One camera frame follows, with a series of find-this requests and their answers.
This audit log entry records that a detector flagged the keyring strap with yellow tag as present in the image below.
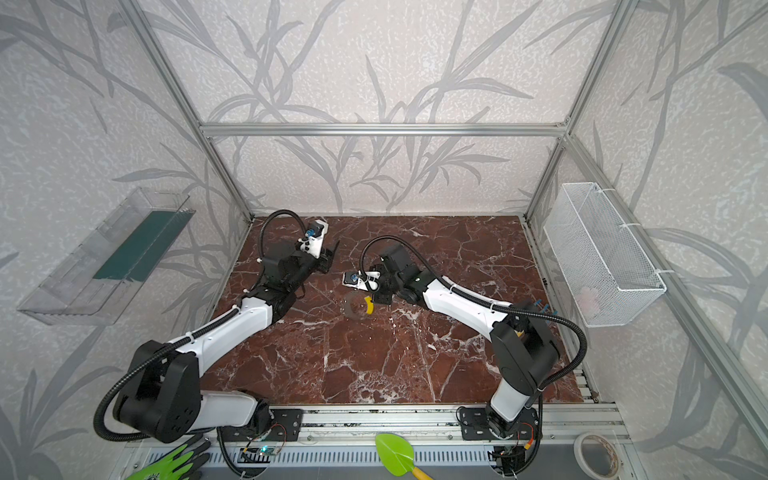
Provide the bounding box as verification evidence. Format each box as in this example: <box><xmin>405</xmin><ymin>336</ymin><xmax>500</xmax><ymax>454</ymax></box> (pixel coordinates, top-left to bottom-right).
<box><xmin>340</xmin><ymin>290</ymin><xmax>376</xmax><ymax>322</ymax></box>

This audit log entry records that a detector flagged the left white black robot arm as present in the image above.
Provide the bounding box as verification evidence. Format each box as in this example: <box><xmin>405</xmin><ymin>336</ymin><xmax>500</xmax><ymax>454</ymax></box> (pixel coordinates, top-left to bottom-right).
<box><xmin>93</xmin><ymin>242</ymin><xmax>336</xmax><ymax>443</ymax></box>

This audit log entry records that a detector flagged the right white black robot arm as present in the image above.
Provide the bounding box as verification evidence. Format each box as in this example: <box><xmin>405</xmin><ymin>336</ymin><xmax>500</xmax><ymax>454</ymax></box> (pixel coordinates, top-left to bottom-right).
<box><xmin>362</xmin><ymin>245</ymin><xmax>560</xmax><ymax>438</ymax></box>

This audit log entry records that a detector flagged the green toy shovel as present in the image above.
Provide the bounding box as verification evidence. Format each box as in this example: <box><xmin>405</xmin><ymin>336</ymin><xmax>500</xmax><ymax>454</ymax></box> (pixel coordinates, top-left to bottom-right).
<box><xmin>375</xmin><ymin>433</ymin><xmax>431</xmax><ymax>480</ymax></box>

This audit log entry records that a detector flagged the blue toy rake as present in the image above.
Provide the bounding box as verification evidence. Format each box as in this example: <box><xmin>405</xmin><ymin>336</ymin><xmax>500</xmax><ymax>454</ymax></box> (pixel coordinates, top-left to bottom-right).
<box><xmin>531</xmin><ymin>299</ymin><xmax>559</xmax><ymax>315</ymax></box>

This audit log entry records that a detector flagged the pink object in basket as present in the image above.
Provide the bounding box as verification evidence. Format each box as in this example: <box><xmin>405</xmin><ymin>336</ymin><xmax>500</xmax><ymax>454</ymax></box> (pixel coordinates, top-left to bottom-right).
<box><xmin>576</xmin><ymin>287</ymin><xmax>601</xmax><ymax>320</ymax></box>

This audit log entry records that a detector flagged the green black work glove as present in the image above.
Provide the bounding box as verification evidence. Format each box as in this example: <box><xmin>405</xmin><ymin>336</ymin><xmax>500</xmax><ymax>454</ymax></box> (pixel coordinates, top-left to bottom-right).
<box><xmin>127</xmin><ymin>434</ymin><xmax>211</xmax><ymax>480</ymax></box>

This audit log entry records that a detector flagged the tape roll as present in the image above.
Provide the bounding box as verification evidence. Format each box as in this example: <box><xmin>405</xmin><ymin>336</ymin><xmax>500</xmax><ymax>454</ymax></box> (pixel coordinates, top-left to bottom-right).
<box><xmin>573</xmin><ymin>433</ymin><xmax>622</xmax><ymax>480</ymax></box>

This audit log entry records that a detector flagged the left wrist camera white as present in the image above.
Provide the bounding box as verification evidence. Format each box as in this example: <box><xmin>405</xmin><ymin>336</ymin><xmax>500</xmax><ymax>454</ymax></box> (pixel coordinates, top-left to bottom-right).
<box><xmin>297</xmin><ymin>219</ymin><xmax>330</xmax><ymax>259</ymax></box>

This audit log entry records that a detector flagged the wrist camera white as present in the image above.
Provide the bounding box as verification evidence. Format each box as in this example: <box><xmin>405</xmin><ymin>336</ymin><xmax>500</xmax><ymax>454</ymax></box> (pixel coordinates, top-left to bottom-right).
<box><xmin>297</xmin><ymin>219</ymin><xmax>330</xmax><ymax>259</ymax></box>
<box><xmin>342</xmin><ymin>271</ymin><xmax>381</xmax><ymax>292</ymax></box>

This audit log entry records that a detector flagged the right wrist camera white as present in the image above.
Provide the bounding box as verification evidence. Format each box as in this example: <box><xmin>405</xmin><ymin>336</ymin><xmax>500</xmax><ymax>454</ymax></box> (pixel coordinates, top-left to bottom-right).
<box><xmin>342</xmin><ymin>271</ymin><xmax>381</xmax><ymax>292</ymax></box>

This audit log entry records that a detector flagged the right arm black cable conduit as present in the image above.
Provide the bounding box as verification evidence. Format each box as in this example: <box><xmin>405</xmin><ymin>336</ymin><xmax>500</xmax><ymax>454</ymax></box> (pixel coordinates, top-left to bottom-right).
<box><xmin>358</xmin><ymin>235</ymin><xmax>589</xmax><ymax>475</ymax></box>

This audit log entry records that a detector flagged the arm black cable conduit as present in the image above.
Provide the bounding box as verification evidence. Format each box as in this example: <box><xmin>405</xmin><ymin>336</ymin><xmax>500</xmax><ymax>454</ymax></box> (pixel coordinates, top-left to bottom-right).
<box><xmin>92</xmin><ymin>208</ymin><xmax>310</xmax><ymax>444</ymax></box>
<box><xmin>358</xmin><ymin>235</ymin><xmax>589</xmax><ymax>475</ymax></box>

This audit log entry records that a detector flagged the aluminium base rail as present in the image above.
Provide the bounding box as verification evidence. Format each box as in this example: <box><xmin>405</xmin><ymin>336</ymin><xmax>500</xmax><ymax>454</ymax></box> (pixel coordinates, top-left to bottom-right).
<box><xmin>205</xmin><ymin>403</ymin><xmax>645</xmax><ymax>479</ymax></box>

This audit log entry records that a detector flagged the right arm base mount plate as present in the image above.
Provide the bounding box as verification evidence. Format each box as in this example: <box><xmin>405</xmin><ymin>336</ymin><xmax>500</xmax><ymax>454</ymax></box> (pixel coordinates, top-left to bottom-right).
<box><xmin>456</xmin><ymin>406</ymin><xmax>540</xmax><ymax>441</ymax></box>

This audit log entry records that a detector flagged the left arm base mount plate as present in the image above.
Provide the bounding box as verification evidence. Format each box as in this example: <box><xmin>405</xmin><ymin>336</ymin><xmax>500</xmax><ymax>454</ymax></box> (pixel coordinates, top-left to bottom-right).
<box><xmin>255</xmin><ymin>408</ymin><xmax>304</xmax><ymax>443</ymax></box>

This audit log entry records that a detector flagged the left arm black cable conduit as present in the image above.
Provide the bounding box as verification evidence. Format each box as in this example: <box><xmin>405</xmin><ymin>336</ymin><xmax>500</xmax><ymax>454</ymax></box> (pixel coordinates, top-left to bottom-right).
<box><xmin>92</xmin><ymin>208</ymin><xmax>310</xmax><ymax>444</ymax></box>

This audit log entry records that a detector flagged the clear plastic wall tray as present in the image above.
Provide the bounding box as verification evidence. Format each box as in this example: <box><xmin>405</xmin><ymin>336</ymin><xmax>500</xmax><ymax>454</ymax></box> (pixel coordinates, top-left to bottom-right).
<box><xmin>18</xmin><ymin>187</ymin><xmax>196</xmax><ymax>326</ymax></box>

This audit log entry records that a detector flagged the white wire mesh basket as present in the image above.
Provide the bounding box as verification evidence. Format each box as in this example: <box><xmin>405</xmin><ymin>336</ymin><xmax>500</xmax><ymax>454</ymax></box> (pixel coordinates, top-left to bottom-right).
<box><xmin>544</xmin><ymin>182</ymin><xmax>667</xmax><ymax>328</ymax></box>

